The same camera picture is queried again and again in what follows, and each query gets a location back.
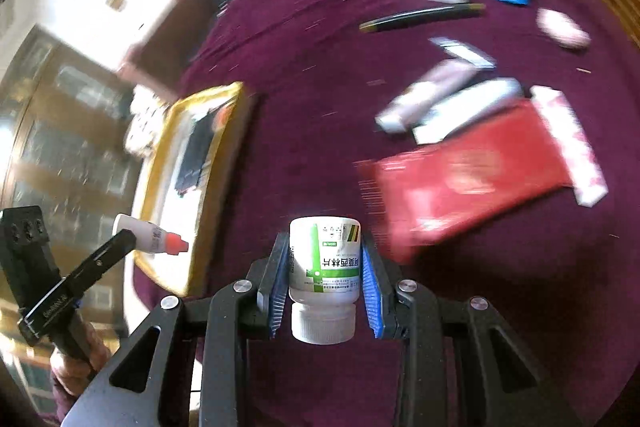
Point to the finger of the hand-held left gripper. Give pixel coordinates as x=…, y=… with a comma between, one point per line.
x=107, y=254

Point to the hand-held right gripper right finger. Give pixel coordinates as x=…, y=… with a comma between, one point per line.
x=372, y=292

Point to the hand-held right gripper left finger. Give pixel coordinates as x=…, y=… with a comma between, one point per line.
x=277, y=292

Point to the small white bottle orange cap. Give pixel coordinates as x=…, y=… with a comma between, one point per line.
x=145, y=234

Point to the white bottle with green label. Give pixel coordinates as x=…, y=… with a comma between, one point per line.
x=325, y=267

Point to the yellow-rimmed white tray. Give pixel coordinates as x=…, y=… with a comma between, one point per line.
x=165, y=227

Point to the white tube with red hearts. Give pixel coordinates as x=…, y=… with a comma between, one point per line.
x=570, y=142

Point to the black pen with gold ends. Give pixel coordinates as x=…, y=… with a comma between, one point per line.
x=425, y=14

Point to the person's left hand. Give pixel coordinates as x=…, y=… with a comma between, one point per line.
x=70, y=372

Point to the wooden glass-door cabinet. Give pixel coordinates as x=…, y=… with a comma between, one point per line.
x=60, y=117

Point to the red gold-printed packet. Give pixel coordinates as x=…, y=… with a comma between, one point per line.
x=465, y=192

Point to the dark ribbed flat pack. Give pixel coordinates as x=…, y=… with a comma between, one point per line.
x=197, y=152

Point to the white patterned cloth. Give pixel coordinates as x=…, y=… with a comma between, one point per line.
x=145, y=122

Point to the pink white cream tube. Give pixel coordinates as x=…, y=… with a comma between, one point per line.
x=425, y=94

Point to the brown wooden chair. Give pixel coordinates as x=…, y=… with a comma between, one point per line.
x=160, y=37

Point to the pink fluffy puff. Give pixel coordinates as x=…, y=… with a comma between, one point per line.
x=562, y=29

